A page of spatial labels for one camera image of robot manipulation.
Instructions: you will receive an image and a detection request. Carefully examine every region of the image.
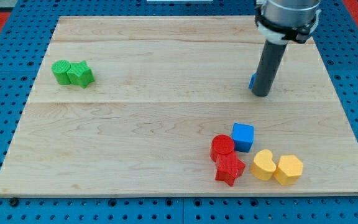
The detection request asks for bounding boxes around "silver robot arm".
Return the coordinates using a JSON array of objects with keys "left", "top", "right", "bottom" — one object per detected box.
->
[{"left": 254, "top": 0, "right": 321, "bottom": 45}]

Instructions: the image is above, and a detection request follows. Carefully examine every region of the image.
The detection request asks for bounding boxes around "blue cube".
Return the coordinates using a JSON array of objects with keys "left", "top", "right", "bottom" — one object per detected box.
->
[{"left": 231, "top": 123, "right": 254, "bottom": 153}]

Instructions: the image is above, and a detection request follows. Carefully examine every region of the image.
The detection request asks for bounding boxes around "wooden board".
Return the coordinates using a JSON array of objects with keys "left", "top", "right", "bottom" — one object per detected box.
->
[{"left": 0, "top": 16, "right": 358, "bottom": 198}]

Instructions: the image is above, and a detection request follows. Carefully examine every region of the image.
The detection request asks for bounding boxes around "red cylinder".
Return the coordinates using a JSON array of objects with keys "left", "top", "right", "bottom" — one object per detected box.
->
[{"left": 209, "top": 134, "right": 234, "bottom": 162}]

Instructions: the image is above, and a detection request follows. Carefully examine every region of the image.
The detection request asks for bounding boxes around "red star block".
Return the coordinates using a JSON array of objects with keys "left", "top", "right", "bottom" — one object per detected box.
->
[{"left": 215, "top": 152, "right": 246, "bottom": 187}]

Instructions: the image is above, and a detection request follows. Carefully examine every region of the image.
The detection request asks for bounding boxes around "blue block behind rod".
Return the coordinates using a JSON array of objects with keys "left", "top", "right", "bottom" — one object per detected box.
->
[{"left": 248, "top": 73, "right": 257, "bottom": 89}]

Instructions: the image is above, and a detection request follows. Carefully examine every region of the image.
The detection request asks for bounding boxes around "yellow bean-shaped block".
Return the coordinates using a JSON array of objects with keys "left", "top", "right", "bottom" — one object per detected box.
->
[{"left": 250, "top": 149, "right": 277, "bottom": 181}]

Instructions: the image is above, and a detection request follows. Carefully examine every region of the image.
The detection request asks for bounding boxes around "green star block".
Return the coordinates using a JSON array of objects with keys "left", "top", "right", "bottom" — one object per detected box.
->
[{"left": 67, "top": 60, "right": 95, "bottom": 88}]

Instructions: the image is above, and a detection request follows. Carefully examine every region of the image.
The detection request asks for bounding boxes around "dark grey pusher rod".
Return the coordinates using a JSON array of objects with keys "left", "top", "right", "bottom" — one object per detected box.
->
[{"left": 251, "top": 40, "right": 287, "bottom": 97}]

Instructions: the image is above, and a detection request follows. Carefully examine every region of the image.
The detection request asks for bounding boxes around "yellow hexagon block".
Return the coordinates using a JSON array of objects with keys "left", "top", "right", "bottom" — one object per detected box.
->
[{"left": 273, "top": 155, "right": 304, "bottom": 185}]

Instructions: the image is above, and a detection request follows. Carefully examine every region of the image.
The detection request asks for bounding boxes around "green cylinder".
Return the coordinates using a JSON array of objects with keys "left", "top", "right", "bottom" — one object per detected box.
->
[{"left": 51, "top": 60, "right": 71, "bottom": 85}]

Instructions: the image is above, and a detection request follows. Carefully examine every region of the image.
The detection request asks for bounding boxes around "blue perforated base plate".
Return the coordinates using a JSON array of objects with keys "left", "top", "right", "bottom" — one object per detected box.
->
[{"left": 0, "top": 0, "right": 358, "bottom": 223}]

